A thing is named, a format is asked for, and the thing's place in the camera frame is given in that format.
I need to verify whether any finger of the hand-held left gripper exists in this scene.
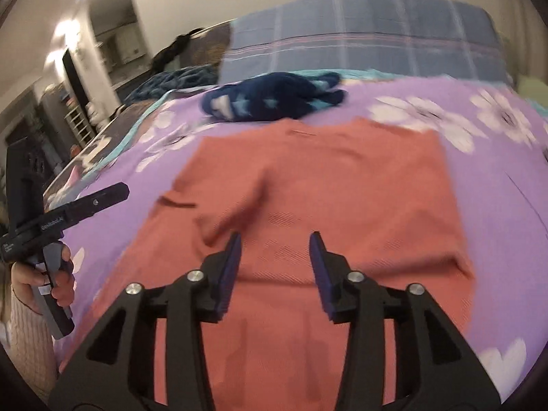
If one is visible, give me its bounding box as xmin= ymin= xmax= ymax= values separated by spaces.
xmin=62 ymin=182 xmax=130 ymax=228

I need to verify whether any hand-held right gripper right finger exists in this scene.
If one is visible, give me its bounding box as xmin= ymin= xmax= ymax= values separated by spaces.
xmin=309 ymin=231 xmax=501 ymax=411

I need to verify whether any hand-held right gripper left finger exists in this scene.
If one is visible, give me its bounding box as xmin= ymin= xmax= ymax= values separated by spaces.
xmin=49 ymin=231 xmax=242 ymax=411

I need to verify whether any salmon pink shirt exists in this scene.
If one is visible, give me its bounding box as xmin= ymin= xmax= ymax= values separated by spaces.
xmin=60 ymin=117 xmax=476 ymax=407

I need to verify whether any person's left forearm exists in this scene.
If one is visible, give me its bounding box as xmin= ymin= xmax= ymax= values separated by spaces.
xmin=0 ymin=283 xmax=58 ymax=401

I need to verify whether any person's left hand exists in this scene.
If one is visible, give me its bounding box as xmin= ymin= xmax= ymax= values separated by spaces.
xmin=11 ymin=246 xmax=76 ymax=310

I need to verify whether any white shelf rack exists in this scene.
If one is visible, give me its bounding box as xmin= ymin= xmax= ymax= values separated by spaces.
xmin=64 ymin=107 xmax=96 ymax=146

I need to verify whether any teal knit blanket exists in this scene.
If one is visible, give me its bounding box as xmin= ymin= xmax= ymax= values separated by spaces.
xmin=122 ymin=64 xmax=219 ymax=103

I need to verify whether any black cloth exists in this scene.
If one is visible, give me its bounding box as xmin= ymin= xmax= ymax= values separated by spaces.
xmin=152 ymin=34 xmax=191 ymax=73

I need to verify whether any navy star-print garment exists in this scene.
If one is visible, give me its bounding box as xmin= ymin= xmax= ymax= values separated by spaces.
xmin=202 ymin=71 xmax=347 ymax=121

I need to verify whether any purple floral bedsheet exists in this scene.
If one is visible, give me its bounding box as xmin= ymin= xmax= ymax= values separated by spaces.
xmin=55 ymin=68 xmax=548 ymax=407

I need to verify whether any dark floral blanket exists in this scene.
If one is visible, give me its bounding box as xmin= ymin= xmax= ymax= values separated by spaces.
xmin=43 ymin=23 xmax=234 ymax=206

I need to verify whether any blue plaid pillow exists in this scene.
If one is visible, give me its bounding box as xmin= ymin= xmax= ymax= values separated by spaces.
xmin=218 ymin=0 xmax=514 ymax=84

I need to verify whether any light green cloth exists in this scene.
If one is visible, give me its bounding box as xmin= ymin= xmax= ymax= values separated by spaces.
xmin=517 ymin=75 xmax=548 ymax=116

